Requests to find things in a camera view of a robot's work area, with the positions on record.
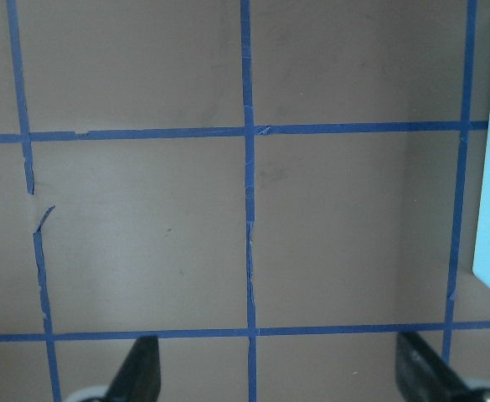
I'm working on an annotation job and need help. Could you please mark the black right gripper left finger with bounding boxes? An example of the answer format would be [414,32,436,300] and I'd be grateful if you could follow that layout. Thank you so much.
[106,335,162,401]

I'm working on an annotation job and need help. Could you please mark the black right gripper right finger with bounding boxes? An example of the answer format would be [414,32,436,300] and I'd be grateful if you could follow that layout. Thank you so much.
[395,332,482,402]

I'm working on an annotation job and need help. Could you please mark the brown paper table mat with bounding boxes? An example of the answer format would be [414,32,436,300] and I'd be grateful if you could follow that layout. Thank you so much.
[0,1,490,401]

